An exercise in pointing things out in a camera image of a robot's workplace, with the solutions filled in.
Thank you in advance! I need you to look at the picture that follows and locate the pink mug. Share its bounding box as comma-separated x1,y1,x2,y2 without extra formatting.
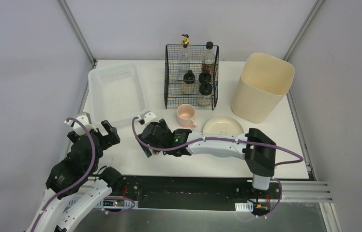
176,104,198,130

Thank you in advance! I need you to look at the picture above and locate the white perforated plastic basket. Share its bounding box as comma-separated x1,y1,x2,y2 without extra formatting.
88,63,147,123

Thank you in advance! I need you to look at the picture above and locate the cream plate with bear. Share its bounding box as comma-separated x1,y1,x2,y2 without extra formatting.
202,116,244,135

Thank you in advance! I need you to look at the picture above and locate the spice jar black lid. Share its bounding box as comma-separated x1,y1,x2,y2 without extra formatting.
198,72,212,84
181,70,196,95
198,83,212,106

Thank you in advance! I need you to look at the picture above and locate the glass bottle gold pourer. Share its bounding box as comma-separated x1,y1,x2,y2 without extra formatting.
178,34,190,75

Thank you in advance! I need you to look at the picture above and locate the dark sauce bottle black cap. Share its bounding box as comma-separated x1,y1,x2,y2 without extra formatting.
201,41,215,74

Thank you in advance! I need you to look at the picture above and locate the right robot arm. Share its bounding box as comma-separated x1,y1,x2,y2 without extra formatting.
136,119,277,191

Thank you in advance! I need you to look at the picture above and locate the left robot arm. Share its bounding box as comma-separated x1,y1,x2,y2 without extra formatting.
27,116,124,232

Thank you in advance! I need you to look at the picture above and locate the beige waste bin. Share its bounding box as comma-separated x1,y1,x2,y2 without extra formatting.
231,53,295,123

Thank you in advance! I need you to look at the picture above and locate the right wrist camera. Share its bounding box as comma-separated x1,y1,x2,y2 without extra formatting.
136,111,157,125

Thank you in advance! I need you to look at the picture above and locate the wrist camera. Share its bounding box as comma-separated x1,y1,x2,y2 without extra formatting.
136,111,157,125
64,112,96,136

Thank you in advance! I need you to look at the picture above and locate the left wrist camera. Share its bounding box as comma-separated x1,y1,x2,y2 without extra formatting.
64,112,96,136

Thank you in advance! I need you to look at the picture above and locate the black wire rack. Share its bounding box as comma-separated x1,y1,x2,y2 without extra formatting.
164,43,219,110

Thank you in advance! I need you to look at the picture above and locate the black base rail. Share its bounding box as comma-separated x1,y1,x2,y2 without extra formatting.
119,175,281,211

